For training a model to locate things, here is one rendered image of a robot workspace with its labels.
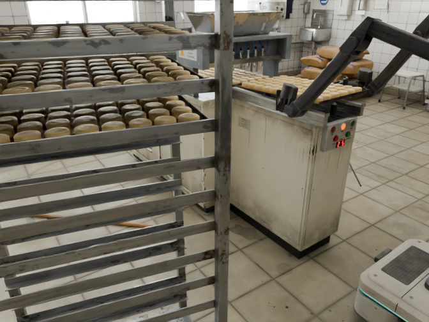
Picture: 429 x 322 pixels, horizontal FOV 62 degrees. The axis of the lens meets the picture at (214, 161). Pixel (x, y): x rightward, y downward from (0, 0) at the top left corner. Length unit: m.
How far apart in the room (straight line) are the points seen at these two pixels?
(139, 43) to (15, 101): 0.25
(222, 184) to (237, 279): 1.27
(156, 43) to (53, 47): 0.18
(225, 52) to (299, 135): 1.18
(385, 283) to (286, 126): 0.87
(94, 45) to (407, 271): 1.64
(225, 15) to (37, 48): 0.35
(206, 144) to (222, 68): 1.53
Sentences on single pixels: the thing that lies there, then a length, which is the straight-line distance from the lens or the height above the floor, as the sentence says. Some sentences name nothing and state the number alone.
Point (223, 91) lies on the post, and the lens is 0.76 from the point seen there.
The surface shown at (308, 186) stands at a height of 0.51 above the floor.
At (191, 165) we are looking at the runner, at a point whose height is 1.05.
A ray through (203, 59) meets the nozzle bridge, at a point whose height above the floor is 1.08.
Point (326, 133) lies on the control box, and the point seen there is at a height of 0.80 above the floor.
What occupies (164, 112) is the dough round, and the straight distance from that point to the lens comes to 0.87.
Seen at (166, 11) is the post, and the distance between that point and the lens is 1.17.
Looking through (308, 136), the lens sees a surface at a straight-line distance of 1.83.
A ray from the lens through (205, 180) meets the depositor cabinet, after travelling 2.36.
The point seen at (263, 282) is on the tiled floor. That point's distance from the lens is 2.06.
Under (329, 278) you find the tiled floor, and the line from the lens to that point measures 2.15.
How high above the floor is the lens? 1.40
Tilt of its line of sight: 25 degrees down
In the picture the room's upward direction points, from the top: straight up
